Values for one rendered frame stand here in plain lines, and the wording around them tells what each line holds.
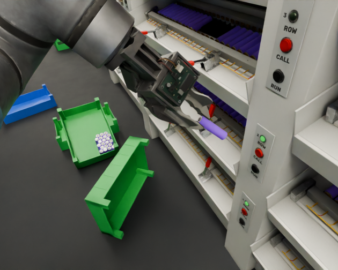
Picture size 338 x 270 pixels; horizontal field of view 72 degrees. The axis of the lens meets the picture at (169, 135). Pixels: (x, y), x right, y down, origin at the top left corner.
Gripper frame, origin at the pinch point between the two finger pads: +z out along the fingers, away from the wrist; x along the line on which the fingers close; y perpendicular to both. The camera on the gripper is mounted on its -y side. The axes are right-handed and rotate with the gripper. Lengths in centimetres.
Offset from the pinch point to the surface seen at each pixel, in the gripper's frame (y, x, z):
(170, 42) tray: -24.5, 19.4, -6.0
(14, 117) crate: -127, -34, -29
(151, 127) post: -66, 1, 21
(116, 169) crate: -35.9, -20.6, 5.8
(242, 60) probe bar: 1.8, 14.3, 0.2
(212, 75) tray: -3.6, 10.4, -0.5
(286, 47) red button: 16.9, 9.5, -5.3
